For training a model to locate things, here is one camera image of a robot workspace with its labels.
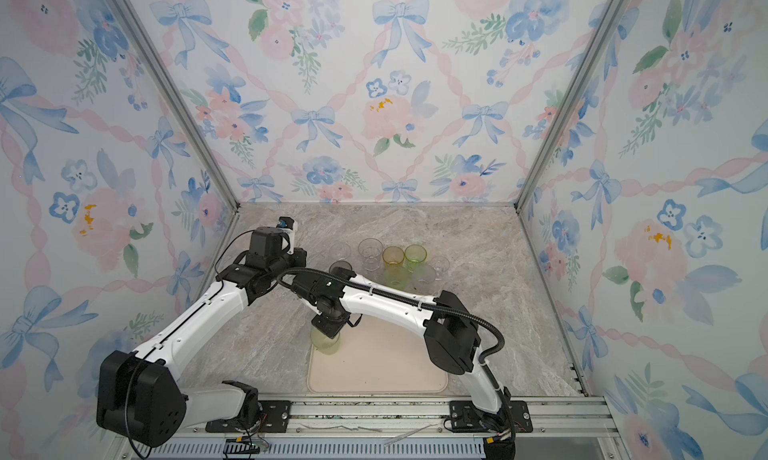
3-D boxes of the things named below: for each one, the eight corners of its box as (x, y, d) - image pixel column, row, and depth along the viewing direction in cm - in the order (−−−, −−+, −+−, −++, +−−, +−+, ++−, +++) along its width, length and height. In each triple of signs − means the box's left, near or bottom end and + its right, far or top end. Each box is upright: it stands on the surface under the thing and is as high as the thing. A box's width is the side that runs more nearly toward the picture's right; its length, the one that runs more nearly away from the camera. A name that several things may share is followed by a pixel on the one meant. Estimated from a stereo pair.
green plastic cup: (404, 276, 102) (406, 262, 96) (404, 258, 107) (405, 244, 100) (424, 276, 102) (427, 263, 96) (423, 258, 107) (425, 244, 100)
